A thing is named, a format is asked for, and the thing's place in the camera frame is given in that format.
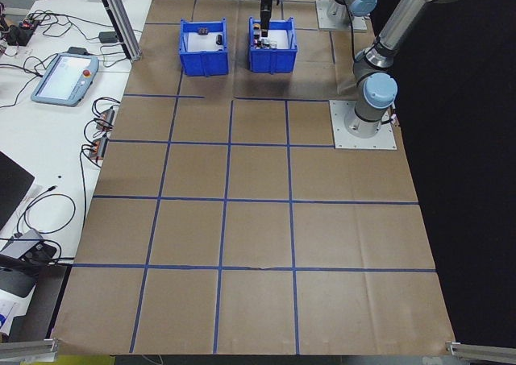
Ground blue battery storage bin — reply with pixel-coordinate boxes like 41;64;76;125
248;16;299;75

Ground blue plastic storage bin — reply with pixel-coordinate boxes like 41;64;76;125
178;17;230;77

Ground small black box device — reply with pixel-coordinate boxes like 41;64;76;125
23;242;57;264

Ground white printed box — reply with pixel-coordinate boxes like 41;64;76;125
0;290;29;336

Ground small parts in left bin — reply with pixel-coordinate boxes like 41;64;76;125
268;29;293;50

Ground white bin liner sheet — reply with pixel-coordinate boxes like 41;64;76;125
183;32;225;53

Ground orange black USB hub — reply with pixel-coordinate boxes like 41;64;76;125
95;106;119;131
88;136;110;164

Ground blue grey teach pendant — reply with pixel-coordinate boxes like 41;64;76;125
31;52;100;108

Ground white side table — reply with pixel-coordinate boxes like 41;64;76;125
0;0;159;269

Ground dark cluttered device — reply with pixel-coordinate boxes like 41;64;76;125
4;25;33;47

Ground black laptop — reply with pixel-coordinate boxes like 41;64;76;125
0;150;36;231

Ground grey USB dock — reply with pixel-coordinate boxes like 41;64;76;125
0;228;44;260

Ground white square base plate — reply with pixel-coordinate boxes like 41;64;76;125
315;0;368;31
329;100;398;151

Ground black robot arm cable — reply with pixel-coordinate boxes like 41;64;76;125
347;15;360;63

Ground aluminium profile post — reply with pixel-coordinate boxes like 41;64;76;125
91;0;143;62

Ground black hub cable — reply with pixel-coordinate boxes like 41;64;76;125
43;142;96;266

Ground black looped cable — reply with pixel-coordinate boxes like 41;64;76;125
14;184;77;237

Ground aluminium profile rail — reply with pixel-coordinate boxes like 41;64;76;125
0;338;61;363
445;340;516;363

